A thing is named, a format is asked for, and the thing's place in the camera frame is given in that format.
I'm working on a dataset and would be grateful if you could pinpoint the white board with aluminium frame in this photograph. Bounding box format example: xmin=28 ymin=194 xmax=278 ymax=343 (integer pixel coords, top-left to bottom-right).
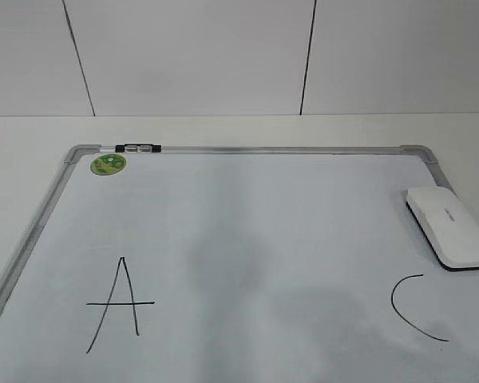
xmin=0 ymin=145 xmax=479 ymax=382

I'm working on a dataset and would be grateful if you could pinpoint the white rectangular board eraser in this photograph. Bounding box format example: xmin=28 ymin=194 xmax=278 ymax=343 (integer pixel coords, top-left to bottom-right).
xmin=406 ymin=186 xmax=479 ymax=271

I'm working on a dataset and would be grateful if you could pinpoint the round green yellow magnet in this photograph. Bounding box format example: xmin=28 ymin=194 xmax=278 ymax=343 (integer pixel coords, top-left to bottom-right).
xmin=90 ymin=153 xmax=127 ymax=176

